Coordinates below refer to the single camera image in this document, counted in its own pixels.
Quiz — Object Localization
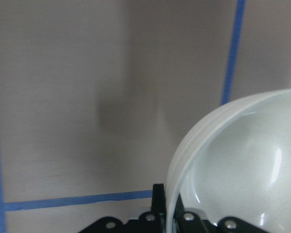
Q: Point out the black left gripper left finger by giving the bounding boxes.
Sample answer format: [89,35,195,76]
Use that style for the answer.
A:
[151,183,166,233]

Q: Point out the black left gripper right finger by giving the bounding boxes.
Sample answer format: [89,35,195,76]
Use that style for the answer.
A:
[173,195,208,233]

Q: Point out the cream ceramic bowl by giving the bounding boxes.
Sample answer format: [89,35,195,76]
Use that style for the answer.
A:
[165,89,291,233]

